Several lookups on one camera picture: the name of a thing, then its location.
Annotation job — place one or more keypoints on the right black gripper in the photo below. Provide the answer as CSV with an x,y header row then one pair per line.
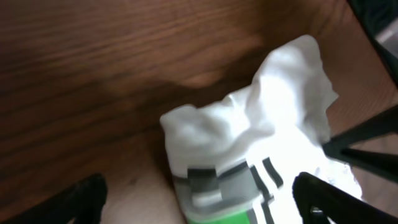
x,y
378,18

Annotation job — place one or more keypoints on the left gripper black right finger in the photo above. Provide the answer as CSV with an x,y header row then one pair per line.
x,y
319,202

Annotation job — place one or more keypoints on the white t-shirt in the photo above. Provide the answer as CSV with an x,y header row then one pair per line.
x,y
235,160

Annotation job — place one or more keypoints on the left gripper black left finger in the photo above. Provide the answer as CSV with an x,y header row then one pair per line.
x,y
81,202

